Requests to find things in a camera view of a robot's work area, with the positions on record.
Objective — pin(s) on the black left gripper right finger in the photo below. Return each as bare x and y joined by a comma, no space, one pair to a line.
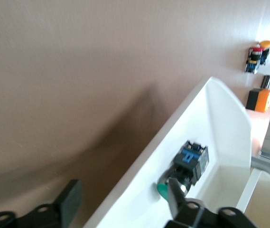
177,204

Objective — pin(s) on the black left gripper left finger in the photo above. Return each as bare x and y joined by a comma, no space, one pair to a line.
63,209

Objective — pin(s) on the green mushroom push button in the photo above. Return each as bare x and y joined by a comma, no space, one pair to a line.
189,159

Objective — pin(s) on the white plastic drawer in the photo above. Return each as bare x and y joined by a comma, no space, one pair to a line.
220,123

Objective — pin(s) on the red mushroom push button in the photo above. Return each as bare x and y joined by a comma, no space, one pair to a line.
255,51

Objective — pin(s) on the yellow mushroom push button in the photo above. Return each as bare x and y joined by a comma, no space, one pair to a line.
266,44

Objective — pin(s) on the orange box with hole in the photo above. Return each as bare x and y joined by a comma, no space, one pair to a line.
263,101

